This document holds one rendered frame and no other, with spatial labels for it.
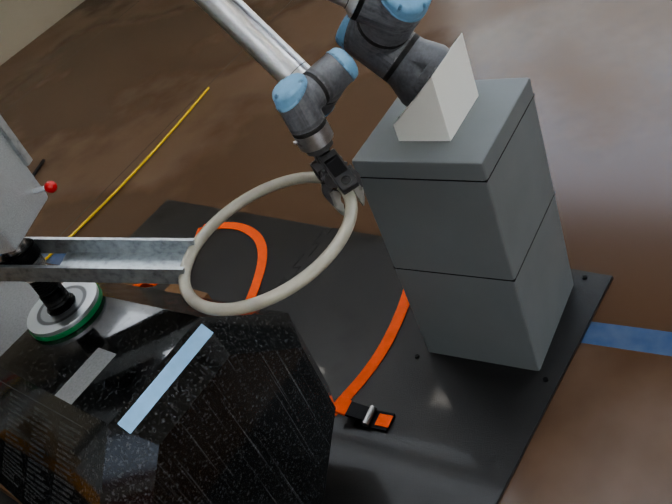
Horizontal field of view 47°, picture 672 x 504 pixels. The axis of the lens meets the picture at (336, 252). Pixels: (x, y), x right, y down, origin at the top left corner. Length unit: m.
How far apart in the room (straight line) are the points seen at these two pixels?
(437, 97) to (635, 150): 1.48
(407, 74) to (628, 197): 1.32
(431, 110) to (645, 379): 1.06
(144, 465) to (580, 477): 1.20
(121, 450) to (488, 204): 1.10
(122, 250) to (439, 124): 0.90
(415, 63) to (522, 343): 0.94
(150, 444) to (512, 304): 1.12
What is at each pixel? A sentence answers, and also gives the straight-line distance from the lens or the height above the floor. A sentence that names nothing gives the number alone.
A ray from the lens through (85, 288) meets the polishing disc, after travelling 2.24.
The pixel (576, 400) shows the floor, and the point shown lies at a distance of 2.48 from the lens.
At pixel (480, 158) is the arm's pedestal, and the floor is 0.85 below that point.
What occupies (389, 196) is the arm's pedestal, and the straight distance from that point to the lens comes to 2.19.
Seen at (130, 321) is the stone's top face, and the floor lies 0.83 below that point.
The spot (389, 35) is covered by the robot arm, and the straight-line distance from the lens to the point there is 1.99.
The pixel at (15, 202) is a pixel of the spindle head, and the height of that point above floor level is 1.20.
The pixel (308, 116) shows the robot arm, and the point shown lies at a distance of 1.78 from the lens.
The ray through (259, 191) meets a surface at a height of 0.93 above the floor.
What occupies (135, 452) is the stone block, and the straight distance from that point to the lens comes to 1.85.
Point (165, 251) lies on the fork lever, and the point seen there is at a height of 0.92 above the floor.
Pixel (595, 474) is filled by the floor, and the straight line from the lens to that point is 2.33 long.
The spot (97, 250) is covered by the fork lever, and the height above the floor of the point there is 0.97.
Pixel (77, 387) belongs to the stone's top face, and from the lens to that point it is 1.99.
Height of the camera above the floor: 1.97
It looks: 37 degrees down
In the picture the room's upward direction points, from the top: 25 degrees counter-clockwise
